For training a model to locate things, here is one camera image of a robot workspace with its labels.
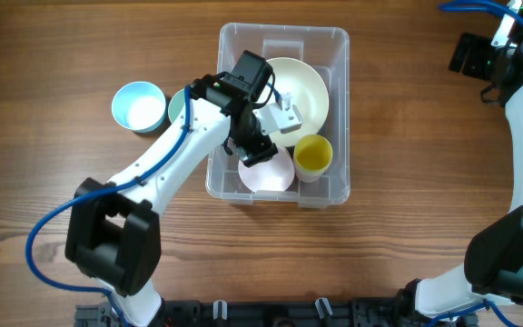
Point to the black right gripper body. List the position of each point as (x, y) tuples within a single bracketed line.
[(483, 57)]

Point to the cream plastic bowl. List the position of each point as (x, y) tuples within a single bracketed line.
[(309, 94)]

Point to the yellow plastic cup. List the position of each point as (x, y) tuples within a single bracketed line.
[(312, 155)]

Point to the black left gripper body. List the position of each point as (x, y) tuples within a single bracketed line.
[(252, 145)]

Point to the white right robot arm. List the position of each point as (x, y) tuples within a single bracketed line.
[(491, 275)]

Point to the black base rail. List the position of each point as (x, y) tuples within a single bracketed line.
[(362, 312)]

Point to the light blue plastic bowl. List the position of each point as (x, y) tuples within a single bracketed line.
[(139, 107)]

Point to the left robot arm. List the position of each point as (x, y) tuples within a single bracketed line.
[(114, 229)]

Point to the clear plastic storage bin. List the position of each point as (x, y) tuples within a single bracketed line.
[(327, 51)]

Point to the mint green plastic bowl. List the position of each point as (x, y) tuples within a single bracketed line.
[(176, 106)]

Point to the cream plastic cup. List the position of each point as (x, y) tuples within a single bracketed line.
[(307, 176)]

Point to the light pink plastic bowl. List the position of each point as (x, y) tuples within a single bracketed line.
[(275, 175)]

